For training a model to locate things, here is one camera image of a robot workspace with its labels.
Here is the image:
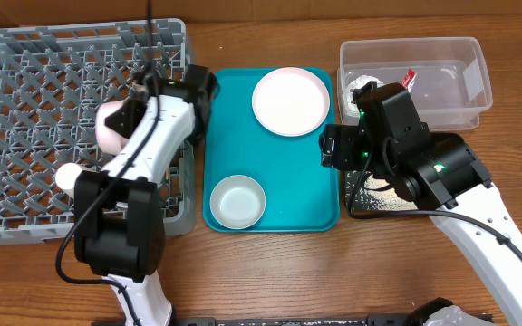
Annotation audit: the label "small white plate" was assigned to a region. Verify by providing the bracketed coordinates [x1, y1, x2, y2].
[94, 101, 129, 155]

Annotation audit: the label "grey dishwasher rack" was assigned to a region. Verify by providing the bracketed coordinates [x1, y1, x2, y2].
[0, 18, 194, 245]

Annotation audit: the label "grey bowl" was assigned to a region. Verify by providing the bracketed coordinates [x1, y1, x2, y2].
[209, 175, 266, 230]

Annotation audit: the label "rice grains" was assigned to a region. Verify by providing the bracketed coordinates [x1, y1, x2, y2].
[352, 172, 416, 214]

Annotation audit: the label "teal plastic tray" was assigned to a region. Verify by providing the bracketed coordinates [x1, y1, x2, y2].
[203, 68, 341, 233]

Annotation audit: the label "black tray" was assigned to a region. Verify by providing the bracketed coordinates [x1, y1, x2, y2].
[342, 130, 474, 215]

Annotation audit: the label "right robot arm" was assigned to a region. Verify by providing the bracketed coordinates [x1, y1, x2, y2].
[319, 81, 522, 325]

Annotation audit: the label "white plastic cup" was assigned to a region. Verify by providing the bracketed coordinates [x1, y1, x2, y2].
[54, 163, 95, 199]

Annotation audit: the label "large white plate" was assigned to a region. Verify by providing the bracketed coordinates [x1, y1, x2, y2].
[252, 67, 330, 137]

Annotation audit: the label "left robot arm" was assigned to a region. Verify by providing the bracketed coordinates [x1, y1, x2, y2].
[72, 64, 218, 325]

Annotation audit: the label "clear plastic bin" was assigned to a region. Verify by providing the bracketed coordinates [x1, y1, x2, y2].
[337, 37, 493, 131]

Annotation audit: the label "red snack wrapper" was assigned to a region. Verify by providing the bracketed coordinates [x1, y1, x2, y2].
[401, 69, 417, 91]

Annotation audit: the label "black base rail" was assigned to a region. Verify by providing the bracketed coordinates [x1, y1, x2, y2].
[172, 313, 409, 326]

